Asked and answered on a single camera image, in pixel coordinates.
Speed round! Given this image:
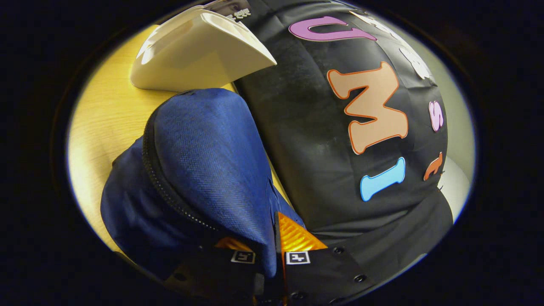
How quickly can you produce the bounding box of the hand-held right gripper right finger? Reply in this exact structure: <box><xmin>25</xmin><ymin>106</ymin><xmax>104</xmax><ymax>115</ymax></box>
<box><xmin>274</xmin><ymin>211</ymin><xmax>374</xmax><ymax>304</ymax></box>

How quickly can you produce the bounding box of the dark face cover book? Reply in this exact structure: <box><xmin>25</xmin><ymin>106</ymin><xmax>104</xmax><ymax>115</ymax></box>
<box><xmin>204</xmin><ymin>0</ymin><xmax>253</xmax><ymax>22</ymax></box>

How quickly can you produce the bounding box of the blue schoolbag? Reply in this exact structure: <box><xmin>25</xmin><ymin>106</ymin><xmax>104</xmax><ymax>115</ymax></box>
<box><xmin>101</xmin><ymin>88</ymin><xmax>306</xmax><ymax>281</ymax></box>

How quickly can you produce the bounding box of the black backdrop cloth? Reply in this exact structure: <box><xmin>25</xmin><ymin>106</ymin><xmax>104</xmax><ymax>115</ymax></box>
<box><xmin>234</xmin><ymin>0</ymin><xmax>454</xmax><ymax>294</ymax></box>

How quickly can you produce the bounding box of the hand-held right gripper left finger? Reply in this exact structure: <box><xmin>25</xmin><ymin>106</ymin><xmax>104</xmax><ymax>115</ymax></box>
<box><xmin>164</xmin><ymin>237</ymin><xmax>266</xmax><ymax>304</ymax></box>

